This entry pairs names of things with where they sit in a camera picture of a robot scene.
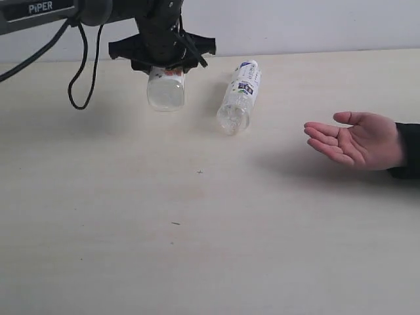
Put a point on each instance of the blue label clear tea bottle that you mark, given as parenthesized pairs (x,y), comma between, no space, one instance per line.
(234,113)

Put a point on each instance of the butterfly label clear bottle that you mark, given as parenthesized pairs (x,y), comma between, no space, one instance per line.
(165,89)

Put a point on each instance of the person's open hand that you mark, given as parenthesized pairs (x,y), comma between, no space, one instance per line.
(365,141)

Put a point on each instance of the dark jacket sleeve forearm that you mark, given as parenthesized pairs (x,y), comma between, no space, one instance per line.
(409,134)

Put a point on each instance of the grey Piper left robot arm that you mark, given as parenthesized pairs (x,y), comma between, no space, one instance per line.
(21,15)

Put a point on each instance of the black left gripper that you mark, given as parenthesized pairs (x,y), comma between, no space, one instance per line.
(163,42)

